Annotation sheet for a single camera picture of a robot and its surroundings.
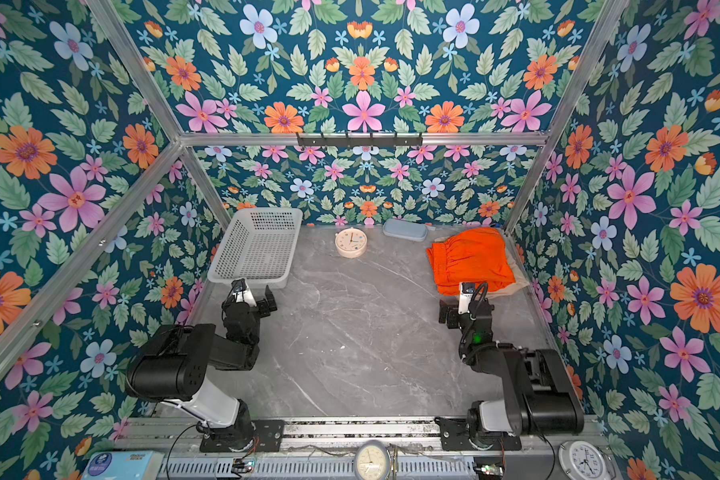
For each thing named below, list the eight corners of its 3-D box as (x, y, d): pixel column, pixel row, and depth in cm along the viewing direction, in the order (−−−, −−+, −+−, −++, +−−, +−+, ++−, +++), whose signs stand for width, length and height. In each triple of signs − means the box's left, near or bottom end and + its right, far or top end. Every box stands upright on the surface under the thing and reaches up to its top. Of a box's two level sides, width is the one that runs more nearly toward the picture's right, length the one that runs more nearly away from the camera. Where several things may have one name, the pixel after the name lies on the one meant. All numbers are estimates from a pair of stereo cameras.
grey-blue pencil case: (380, 234, 119) (380, 231, 118) (385, 219, 125) (385, 216, 123) (424, 243, 116) (425, 239, 115) (428, 227, 122) (428, 224, 120)
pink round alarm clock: (334, 258, 112) (333, 253, 110) (337, 233, 121) (336, 227, 118) (366, 258, 112) (366, 253, 110) (367, 233, 121) (367, 227, 118)
